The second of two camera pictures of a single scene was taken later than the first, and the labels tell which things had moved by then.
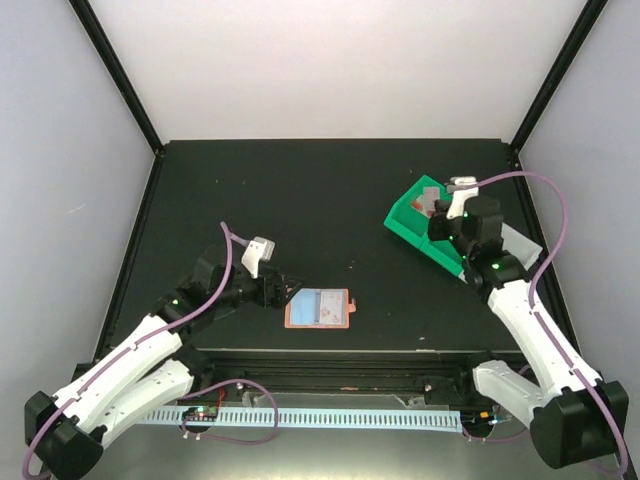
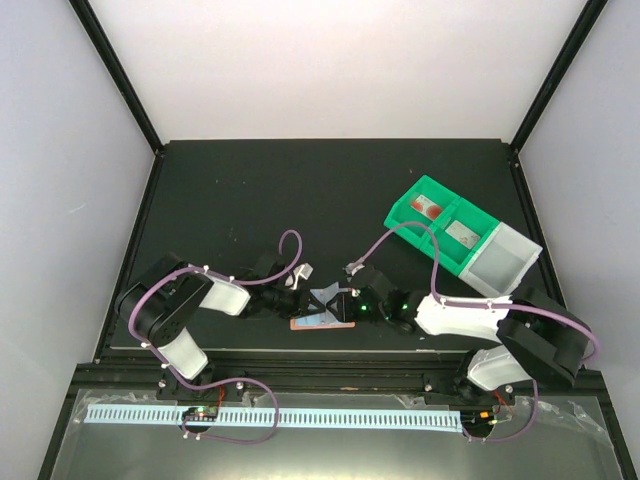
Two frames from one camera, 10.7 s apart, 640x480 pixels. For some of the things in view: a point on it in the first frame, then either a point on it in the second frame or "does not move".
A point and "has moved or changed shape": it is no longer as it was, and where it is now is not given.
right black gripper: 435,230 → 344,310
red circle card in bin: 420,205 does not move
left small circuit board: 200,413 does not move
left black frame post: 99,39 does not move
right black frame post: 591,14 does not move
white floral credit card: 430,195 has moved or changed shape
